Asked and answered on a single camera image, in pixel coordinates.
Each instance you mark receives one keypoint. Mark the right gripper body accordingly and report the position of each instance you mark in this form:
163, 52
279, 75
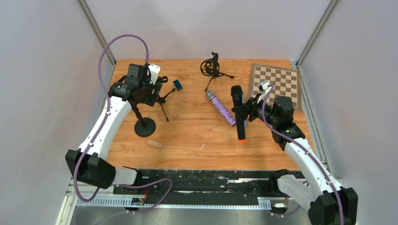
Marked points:
248, 109

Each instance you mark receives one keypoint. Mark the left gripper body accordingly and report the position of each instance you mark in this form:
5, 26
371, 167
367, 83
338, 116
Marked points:
156, 94

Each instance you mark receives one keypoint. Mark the black microphone orange end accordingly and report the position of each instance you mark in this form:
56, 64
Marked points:
237, 98

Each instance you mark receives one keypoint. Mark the black round-base mic stand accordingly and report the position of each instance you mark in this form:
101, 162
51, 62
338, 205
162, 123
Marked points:
145, 126

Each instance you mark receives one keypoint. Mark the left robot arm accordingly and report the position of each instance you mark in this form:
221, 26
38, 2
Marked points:
88, 164

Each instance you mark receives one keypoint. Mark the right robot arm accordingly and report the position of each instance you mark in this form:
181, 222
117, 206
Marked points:
324, 198

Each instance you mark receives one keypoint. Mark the purple glitter microphone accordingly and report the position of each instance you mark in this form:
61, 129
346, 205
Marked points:
219, 106

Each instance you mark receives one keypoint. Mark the blue toy brick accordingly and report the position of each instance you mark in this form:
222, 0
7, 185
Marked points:
177, 85

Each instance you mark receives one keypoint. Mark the wooden chessboard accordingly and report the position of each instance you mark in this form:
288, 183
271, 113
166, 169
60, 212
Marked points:
286, 82

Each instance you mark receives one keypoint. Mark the small wooden block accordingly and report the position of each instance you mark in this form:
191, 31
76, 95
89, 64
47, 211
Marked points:
155, 144

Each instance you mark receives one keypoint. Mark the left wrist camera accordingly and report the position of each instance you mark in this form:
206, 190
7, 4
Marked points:
154, 72

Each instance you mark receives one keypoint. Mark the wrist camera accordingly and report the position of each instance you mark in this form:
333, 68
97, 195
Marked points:
154, 72
264, 88

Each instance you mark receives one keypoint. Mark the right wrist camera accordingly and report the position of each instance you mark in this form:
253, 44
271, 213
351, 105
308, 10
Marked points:
264, 88

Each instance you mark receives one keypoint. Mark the black tripod shock-mount stand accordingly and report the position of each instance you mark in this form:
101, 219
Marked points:
211, 68

